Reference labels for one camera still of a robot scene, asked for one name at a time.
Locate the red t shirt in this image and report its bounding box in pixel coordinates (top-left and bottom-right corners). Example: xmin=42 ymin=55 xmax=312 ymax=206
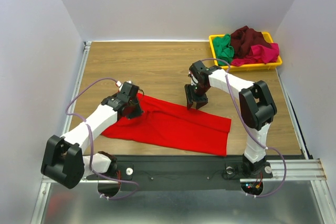
xmin=102 ymin=94 xmax=232 ymax=156

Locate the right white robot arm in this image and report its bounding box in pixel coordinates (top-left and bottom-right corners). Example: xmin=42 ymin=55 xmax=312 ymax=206
xmin=184 ymin=60 xmax=277 ymax=177

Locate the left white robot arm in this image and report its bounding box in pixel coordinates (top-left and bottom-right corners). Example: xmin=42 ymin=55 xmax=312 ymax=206
xmin=41 ymin=81 xmax=143 ymax=189

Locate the green t shirt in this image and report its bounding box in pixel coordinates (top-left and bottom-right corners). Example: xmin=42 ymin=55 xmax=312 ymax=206
xmin=212 ymin=34 xmax=235 ymax=64

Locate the yellow plastic bin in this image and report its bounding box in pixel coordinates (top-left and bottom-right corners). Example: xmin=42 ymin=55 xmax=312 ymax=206
xmin=208 ymin=31 xmax=282 ymax=72

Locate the maroon t shirt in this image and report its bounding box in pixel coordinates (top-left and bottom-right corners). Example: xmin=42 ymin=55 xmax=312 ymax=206
xmin=230 ymin=26 xmax=271 ymax=59

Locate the magenta t shirt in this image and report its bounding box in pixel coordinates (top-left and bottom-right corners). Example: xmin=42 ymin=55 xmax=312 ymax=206
xmin=231 ymin=43 xmax=280 ymax=67

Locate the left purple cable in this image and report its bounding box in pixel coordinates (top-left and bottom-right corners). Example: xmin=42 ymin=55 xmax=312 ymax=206
xmin=65 ymin=77 xmax=140 ymax=200

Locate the purple cable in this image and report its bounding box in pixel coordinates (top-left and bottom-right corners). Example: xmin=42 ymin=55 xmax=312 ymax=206
xmin=199 ymin=58 xmax=287 ymax=199
xmin=65 ymin=77 xmax=140 ymax=200

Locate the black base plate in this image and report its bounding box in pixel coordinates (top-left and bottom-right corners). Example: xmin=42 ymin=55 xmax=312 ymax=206
xmin=86 ymin=154 xmax=274 ymax=193

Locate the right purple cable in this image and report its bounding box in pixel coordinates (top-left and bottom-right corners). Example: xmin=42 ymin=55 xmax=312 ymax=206
xmin=199 ymin=58 xmax=287 ymax=199

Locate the aluminium frame rail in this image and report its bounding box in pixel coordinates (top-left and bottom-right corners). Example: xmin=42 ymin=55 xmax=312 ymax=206
xmin=268 ymin=159 xmax=327 ymax=181

